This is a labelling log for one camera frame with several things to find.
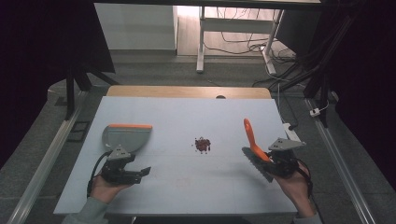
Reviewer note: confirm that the aluminium rail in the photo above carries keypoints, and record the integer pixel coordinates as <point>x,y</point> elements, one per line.
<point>342,168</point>
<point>46,158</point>

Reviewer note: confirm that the white power strip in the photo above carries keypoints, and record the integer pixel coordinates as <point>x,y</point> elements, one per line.
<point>292,133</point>

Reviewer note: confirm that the black plug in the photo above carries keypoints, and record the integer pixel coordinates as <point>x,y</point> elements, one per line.
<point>292,126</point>

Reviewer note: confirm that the white cabinet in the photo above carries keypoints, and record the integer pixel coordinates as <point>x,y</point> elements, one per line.
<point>137,26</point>

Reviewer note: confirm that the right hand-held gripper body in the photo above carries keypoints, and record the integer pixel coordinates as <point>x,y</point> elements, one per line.
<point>285,155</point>

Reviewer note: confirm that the white desk frame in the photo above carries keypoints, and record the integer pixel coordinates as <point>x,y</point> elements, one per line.
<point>236,25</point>

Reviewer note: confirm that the person's left hand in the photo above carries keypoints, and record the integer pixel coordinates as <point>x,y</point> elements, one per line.
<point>106,188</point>

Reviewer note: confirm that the person's right hand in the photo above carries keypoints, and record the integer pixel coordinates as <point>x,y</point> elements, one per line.
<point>294,189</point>

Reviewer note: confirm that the black curtain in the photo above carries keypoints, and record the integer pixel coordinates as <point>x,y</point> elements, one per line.
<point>367,77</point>
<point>37,46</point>

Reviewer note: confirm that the grey dustpan with orange edge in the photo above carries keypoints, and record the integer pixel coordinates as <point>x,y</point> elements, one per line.
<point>127,138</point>

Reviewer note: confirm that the pile of red scraps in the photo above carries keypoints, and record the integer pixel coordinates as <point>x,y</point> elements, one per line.
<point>202,145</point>

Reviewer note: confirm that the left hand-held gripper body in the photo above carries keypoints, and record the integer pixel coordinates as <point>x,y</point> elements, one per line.
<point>116,163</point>

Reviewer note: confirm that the wooden table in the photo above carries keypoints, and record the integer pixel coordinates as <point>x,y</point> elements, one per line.
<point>186,92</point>

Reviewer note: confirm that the black metal stand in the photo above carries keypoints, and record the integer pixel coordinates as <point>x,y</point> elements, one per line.
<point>322,90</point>
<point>71,90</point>

